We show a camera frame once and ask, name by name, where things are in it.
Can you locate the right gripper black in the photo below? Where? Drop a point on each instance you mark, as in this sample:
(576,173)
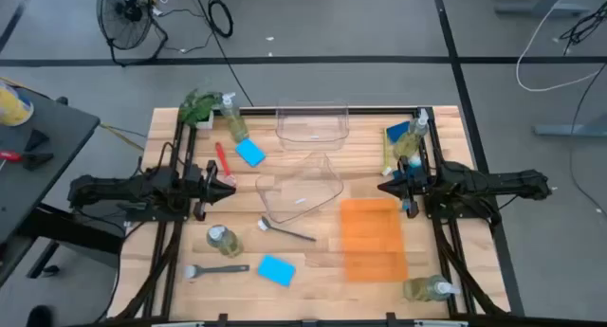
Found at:
(417,189)

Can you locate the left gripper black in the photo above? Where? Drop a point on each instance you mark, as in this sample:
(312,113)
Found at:
(201,194)

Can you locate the green dish brush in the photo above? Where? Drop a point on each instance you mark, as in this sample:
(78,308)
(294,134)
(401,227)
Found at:
(387,169)

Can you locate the red dish brush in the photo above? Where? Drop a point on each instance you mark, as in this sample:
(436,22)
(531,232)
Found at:
(223,161)

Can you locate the clear yellow soap pump bottle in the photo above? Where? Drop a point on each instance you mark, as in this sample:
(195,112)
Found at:
(408,142)
(422,289)
(225,241)
(234,121)

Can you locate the black thin dish brush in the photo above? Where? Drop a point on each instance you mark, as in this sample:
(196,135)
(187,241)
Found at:
(266,223)

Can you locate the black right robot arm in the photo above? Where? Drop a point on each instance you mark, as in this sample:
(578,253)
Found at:
(498,182)

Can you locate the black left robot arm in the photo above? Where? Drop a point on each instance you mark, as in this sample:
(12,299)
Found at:
(118,187)

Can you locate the clear plastic bin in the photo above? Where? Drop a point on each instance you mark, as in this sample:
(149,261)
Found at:
(284,199)
(313,128)

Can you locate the orange translucent mat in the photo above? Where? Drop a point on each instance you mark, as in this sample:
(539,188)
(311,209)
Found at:
(374,251)

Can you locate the grey dish brush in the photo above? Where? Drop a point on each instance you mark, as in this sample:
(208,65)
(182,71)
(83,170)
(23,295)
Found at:
(223,269)

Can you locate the green plant in white pot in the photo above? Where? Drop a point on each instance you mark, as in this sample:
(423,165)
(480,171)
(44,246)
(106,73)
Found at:
(196,106)

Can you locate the white flat bar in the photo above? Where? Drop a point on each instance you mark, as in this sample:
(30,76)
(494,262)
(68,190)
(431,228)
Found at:
(441,323)
(180,324)

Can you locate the dark grey side table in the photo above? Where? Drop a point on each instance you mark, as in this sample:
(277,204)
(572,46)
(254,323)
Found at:
(61,121)

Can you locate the grey desk foot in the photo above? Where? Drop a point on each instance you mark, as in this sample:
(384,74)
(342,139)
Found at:
(536,8)
(569,129)

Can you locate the black triangular part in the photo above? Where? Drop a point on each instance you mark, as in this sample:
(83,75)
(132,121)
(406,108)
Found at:
(38,139)
(38,160)

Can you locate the black floor fan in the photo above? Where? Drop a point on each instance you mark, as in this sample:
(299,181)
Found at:
(124,14)

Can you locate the person's foot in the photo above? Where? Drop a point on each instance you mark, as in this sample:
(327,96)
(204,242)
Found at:
(40,316)

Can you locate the yellow wipes canister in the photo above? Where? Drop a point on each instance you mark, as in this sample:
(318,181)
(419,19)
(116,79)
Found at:
(14,109)

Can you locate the black frame bracket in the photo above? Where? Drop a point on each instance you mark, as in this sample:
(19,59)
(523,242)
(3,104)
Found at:
(391,319)
(222,320)

